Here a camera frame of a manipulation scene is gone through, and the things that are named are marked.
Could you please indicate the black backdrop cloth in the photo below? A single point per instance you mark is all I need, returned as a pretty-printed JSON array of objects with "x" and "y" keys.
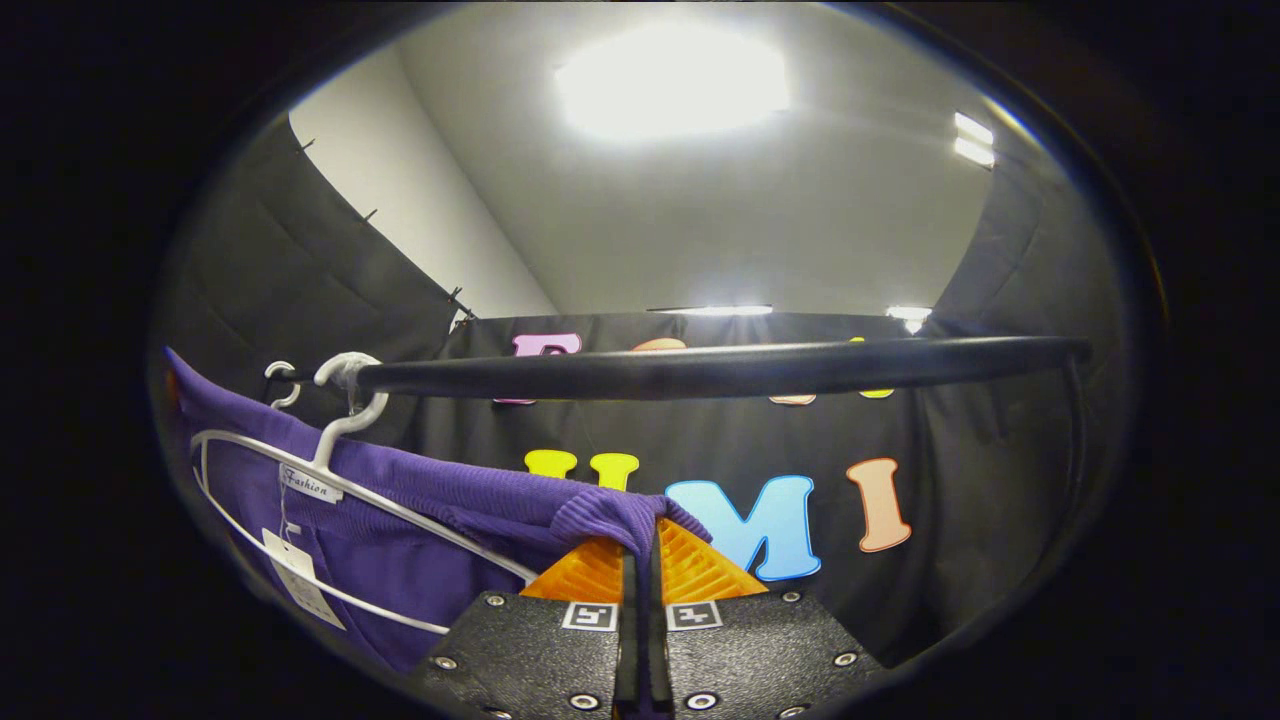
[{"x": 1000, "y": 480}]

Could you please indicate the white paper price tag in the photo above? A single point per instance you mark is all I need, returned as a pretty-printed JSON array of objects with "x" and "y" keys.
[{"x": 300, "y": 580}]

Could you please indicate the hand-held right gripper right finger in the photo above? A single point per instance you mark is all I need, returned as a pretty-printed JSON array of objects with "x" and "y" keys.
[{"x": 760, "y": 650}]

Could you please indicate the long ceiling light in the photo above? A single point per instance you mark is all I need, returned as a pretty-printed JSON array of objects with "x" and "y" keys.
[{"x": 710, "y": 310}]

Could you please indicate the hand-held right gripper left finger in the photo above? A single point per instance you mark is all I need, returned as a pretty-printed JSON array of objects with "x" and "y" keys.
[{"x": 540, "y": 650}]

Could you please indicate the large square ceiling light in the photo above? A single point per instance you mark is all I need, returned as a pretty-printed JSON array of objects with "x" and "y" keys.
[{"x": 670, "y": 80}]

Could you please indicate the black metal clothes rack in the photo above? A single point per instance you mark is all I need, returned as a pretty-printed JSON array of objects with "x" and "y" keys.
[{"x": 700, "y": 368}]

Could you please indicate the white clothes hanger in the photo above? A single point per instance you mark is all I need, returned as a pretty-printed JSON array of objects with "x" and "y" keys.
[
  {"x": 345, "y": 428},
  {"x": 292, "y": 392}
]

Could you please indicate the small ceiling light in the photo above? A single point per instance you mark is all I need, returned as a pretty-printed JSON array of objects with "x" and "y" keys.
[{"x": 908, "y": 315}]

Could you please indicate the twin ceiling light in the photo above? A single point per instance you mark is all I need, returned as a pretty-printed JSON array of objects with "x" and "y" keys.
[{"x": 973, "y": 140}]

